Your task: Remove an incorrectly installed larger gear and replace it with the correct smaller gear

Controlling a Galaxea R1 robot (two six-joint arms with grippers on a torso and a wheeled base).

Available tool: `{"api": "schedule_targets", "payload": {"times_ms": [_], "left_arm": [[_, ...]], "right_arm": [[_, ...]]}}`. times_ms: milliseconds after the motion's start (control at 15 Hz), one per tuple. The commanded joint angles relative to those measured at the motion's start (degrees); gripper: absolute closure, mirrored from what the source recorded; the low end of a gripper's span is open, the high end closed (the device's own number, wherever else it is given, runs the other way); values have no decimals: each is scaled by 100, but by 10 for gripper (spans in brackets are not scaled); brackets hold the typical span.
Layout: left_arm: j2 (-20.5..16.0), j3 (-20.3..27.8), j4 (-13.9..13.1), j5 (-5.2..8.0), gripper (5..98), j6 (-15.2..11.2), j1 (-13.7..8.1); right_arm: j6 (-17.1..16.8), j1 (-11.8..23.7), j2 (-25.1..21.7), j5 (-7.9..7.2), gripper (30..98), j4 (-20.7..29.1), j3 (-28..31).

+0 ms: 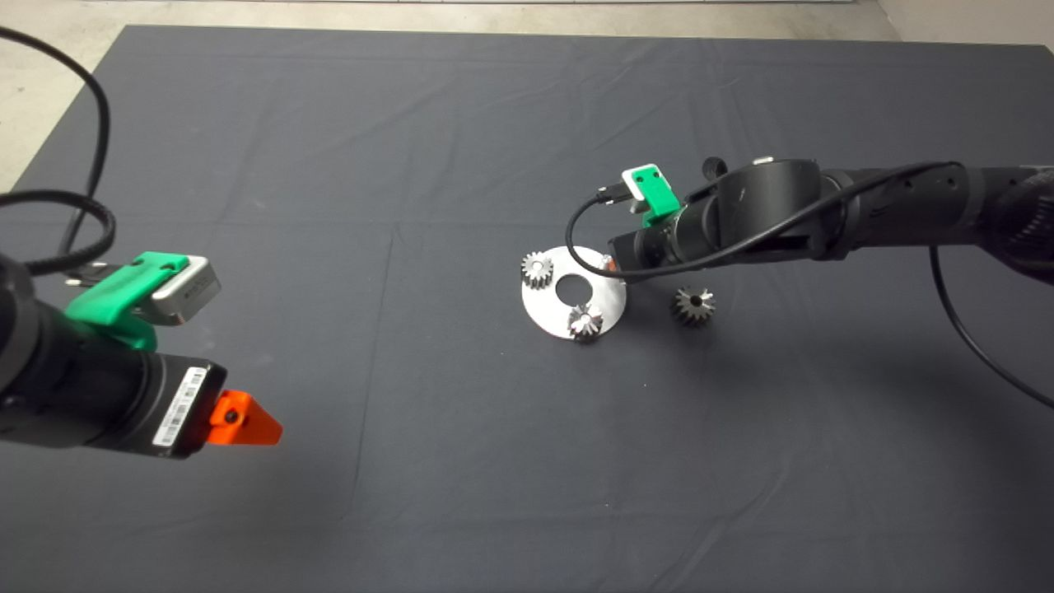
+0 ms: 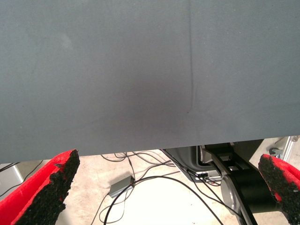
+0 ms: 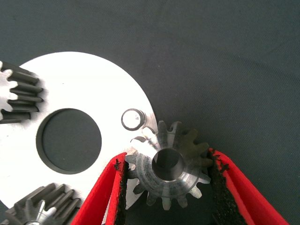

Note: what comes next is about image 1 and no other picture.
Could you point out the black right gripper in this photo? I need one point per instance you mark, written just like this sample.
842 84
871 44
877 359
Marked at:
650 245

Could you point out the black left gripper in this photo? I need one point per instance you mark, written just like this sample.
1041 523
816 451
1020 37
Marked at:
177 405

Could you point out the large steel gear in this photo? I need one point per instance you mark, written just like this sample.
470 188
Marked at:
693 306

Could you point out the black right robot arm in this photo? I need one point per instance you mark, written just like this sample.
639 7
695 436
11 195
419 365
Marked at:
889 210

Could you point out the round metal plate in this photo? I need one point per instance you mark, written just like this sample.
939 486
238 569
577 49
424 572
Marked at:
609 305

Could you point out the green right camera mount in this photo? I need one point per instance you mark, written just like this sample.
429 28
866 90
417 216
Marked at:
660 198

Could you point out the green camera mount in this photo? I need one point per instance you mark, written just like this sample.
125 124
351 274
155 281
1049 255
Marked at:
660 198
111 298

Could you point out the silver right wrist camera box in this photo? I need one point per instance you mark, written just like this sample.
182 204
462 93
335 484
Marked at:
636 185

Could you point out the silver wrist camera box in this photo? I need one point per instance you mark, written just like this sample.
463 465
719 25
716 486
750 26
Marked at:
636 185
185 290

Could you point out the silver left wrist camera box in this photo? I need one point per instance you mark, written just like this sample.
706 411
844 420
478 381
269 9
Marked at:
185 290

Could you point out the green left camera mount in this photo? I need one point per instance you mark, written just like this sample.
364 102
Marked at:
111 298

